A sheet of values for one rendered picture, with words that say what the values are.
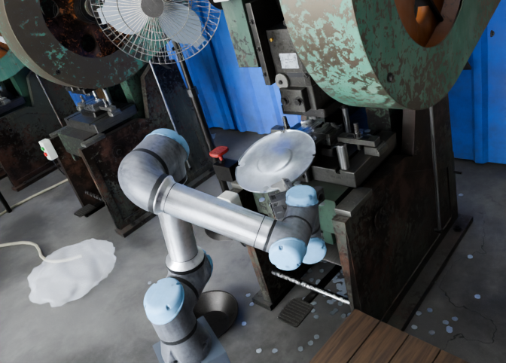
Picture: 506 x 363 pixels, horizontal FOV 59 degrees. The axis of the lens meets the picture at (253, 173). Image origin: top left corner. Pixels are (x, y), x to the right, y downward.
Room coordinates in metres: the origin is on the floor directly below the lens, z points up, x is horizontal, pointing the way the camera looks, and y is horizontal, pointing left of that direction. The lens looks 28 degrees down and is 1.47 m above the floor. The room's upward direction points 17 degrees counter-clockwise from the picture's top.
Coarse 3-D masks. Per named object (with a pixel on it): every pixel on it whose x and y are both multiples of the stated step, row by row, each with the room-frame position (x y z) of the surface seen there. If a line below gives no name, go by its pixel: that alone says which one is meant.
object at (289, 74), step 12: (276, 36) 1.49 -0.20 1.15; (288, 36) 1.45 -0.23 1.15; (276, 48) 1.50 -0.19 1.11; (288, 48) 1.46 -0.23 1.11; (276, 60) 1.50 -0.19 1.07; (288, 60) 1.46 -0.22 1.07; (276, 72) 1.51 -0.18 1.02; (288, 72) 1.47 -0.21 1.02; (300, 72) 1.43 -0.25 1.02; (276, 84) 1.51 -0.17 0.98; (288, 84) 1.48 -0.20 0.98; (300, 84) 1.44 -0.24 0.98; (288, 96) 1.45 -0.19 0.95; (300, 96) 1.41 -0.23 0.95; (312, 96) 1.41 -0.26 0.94; (324, 96) 1.44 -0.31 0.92; (288, 108) 1.46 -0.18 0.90; (300, 108) 1.42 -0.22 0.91; (312, 108) 1.42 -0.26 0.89
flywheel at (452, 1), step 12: (396, 0) 1.16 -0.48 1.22; (408, 0) 1.20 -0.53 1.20; (444, 0) 1.35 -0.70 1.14; (456, 0) 1.34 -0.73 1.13; (408, 12) 1.20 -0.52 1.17; (420, 12) 1.30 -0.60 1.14; (432, 12) 1.30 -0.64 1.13; (444, 12) 1.33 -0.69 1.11; (456, 12) 1.31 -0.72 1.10; (408, 24) 1.20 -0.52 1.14; (420, 24) 1.24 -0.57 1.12; (432, 24) 1.30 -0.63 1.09; (444, 24) 1.30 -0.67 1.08; (420, 36) 1.24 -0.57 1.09; (432, 36) 1.28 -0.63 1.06; (444, 36) 1.27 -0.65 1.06
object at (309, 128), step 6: (312, 120) 1.58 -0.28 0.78; (306, 126) 1.55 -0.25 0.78; (312, 126) 1.54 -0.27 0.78; (318, 126) 1.53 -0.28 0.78; (324, 126) 1.51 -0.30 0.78; (330, 126) 1.49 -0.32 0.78; (342, 126) 1.49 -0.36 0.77; (312, 132) 1.49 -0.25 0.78; (318, 132) 1.47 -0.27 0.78; (324, 132) 1.46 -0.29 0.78; (330, 132) 1.44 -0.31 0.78; (336, 132) 1.46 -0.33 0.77; (342, 132) 1.48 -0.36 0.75; (330, 138) 1.43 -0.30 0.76; (336, 138) 1.46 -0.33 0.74; (324, 144) 1.45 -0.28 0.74; (330, 144) 1.43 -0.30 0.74
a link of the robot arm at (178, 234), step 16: (144, 144) 1.03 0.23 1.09; (160, 144) 1.03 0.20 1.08; (176, 144) 1.06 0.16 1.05; (160, 160) 0.99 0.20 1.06; (176, 160) 1.03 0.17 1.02; (176, 176) 1.03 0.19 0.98; (176, 224) 1.04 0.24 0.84; (176, 240) 1.05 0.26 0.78; (192, 240) 1.07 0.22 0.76; (176, 256) 1.06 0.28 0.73; (192, 256) 1.06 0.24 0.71; (208, 256) 1.13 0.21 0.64; (176, 272) 1.05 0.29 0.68; (192, 272) 1.04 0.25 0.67; (208, 272) 1.09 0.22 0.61
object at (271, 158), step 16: (256, 144) 1.47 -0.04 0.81; (272, 144) 1.43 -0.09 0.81; (288, 144) 1.38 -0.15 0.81; (304, 144) 1.34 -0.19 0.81; (240, 160) 1.42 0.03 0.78; (256, 160) 1.38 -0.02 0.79; (272, 160) 1.33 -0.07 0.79; (288, 160) 1.29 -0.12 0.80; (304, 160) 1.26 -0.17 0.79; (240, 176) 1.34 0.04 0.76; (256, 176) 1.30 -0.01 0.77; (272, 176) 1.27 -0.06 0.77; (288, 176) 1.23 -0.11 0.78; (256, 192) 1.23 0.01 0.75
